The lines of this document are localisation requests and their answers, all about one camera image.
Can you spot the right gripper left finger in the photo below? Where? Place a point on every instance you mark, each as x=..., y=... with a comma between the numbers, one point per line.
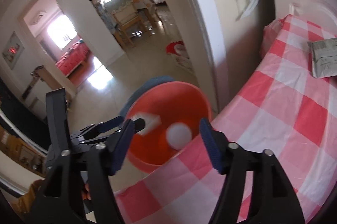
x=118, y=145

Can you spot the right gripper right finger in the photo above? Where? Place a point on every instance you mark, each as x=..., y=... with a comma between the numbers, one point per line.
x=216, y=144

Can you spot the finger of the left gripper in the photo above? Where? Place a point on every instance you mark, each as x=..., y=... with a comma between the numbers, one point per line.
x=110, y=124
x=139, y=125

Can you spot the white plastic drink bottle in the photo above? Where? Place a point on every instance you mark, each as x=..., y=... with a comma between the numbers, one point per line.
x=178, y=135

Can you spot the white paper in bin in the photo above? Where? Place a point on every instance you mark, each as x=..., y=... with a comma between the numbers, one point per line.
x=152, y=122

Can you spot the red white checkered tablecloth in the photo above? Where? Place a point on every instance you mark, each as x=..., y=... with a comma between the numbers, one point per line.
x=282, y=107

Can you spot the red bed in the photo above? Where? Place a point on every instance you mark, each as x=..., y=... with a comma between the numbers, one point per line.
x=74, y=57

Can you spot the wooden chair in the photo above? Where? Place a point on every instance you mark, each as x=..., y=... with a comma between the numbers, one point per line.
x=126, y=17

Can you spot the grey foil packet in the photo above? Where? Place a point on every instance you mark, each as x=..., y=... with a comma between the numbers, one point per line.
x=323, y=58

